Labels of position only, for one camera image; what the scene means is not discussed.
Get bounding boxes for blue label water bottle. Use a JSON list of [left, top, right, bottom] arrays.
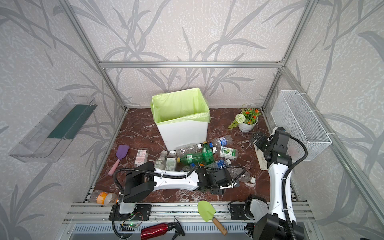
[[207, 159, 231, 169]]

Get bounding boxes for grey label clear bottle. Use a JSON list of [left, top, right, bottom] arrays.
[[154, 151, 168, 170]]

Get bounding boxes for pink label square bottle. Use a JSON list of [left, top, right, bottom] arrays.
[[134, 149, 149, 167]]

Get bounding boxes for orange label orange cap bottle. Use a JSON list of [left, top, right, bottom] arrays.
[[89, 190, 119, 207]]

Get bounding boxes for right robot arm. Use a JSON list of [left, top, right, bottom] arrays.
[[244, 127, 308, 240]]

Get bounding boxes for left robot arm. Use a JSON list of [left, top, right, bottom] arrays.
[[109, 162, 246, 221]]

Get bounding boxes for blue label bottle near bin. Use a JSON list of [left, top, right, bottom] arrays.
[[209, 135, 233, 148]]

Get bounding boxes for white bin with green liner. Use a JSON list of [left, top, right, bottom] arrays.
[[151, 88, 211, 151]]

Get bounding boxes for beige gardening glove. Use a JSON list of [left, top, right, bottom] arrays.
[[253, 146, 268, 171]]

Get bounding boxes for green plastic soda bottle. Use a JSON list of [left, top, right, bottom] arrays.
[[177, 153, 206, 166]]

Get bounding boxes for small blue label bottle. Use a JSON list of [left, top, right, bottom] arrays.
[[182, 163, 196, 172]]

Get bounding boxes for white potted flower plant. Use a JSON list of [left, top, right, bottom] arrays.
[[228, 108, 262, 133]]

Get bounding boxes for green garden trowel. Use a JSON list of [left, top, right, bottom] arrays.
[[198, 201, 228, 236]]

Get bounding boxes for square bottle green label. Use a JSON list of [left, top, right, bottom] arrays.
[[212, 146, 238, 161]]

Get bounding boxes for clear bottle white cap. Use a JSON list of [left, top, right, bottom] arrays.
[[176, 144, 202, 157]]

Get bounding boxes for white green label bottle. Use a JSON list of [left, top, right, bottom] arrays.
[[165, 150, 177, 172]]

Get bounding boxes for red spray bottle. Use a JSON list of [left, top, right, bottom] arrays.
[[141, 222, 185, 240]]

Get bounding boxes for purple pink spatula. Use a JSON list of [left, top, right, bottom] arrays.
[[108, 145, 130, 176]]

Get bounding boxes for green circuit board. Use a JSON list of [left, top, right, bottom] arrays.
[[120, 223, 141, 232]]

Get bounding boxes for white wire mesh basket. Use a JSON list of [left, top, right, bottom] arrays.
[[271, 90, 332, 162]]

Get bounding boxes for aluminium frame crossbar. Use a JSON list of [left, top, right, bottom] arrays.
[[99, 61, 283, 69]]

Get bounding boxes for clear acrylic wall shelf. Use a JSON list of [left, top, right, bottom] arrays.
[[9, 94, 98, 163]]

